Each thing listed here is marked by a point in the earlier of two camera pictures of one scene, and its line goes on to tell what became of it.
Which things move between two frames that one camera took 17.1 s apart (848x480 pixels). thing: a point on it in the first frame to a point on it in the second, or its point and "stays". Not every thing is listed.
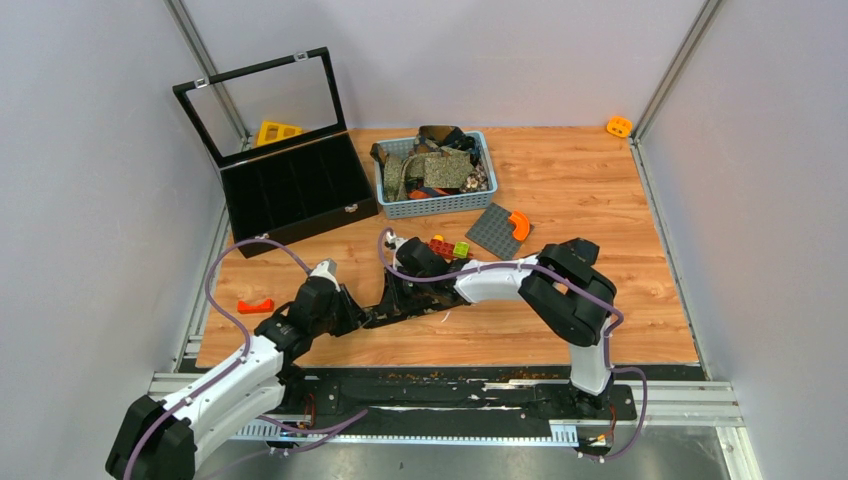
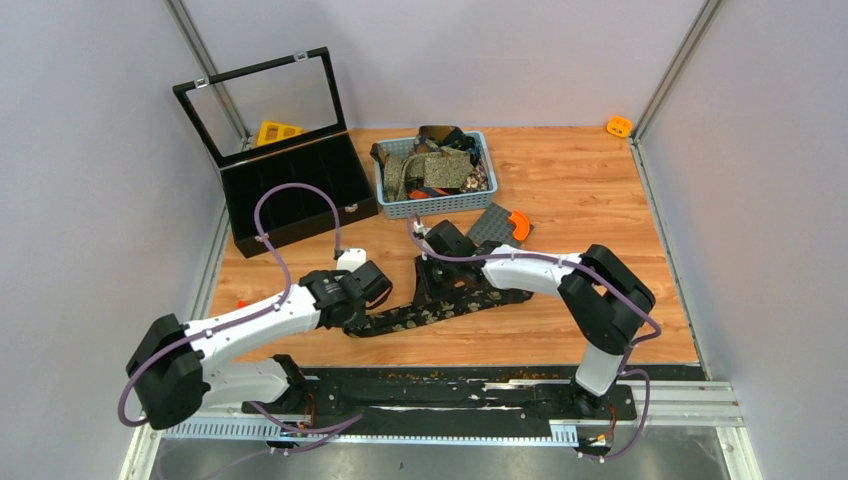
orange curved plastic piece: (522, 228) stays
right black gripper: (402, 269) to (424, 266)
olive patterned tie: (446, 167) stays
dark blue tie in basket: (459, 140) stays
